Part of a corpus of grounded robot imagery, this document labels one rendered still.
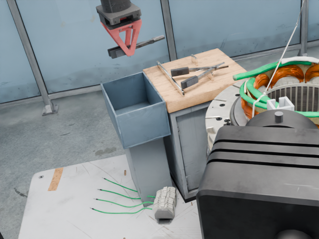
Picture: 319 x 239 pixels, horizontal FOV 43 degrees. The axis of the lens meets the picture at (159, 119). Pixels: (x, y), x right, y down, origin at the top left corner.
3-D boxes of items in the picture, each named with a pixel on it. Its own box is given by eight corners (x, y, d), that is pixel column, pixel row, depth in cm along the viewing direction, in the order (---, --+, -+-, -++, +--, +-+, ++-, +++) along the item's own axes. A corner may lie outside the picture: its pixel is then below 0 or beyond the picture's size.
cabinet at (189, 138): (185, 203, 98) (169, 113, 85) (162, 160, 114) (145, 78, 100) (258, 178, 102) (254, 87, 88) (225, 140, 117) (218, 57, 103)
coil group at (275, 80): (272, 92, 73) (272, 71, 71) (268, 87, 74) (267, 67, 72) (304, 85, 73) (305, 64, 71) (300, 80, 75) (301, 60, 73)
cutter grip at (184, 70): (171, 77, 90) (170, 70, 89) (171, 75, 90) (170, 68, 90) (189, 74, 90) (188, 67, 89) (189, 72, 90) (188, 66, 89)
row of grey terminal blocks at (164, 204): (173, 224, 93) (171, 211, 91) (153, 224, 94) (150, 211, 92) (178, 194, 102) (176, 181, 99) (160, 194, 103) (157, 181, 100)
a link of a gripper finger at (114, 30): (118, 64, 82) (107, 20, 77) (108, 53, 88) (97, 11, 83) (149, 53, 84) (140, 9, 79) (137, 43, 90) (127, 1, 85)
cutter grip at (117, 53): (112, 59, 84) (110, 51, 83) (111, 58, 84) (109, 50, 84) (130, 53, 85) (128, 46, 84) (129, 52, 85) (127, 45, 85)
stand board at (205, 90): (168, 113, 84) (167, 104, 83) (144, 78, 100) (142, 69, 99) (255, 87, 88) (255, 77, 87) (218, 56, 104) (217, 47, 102)
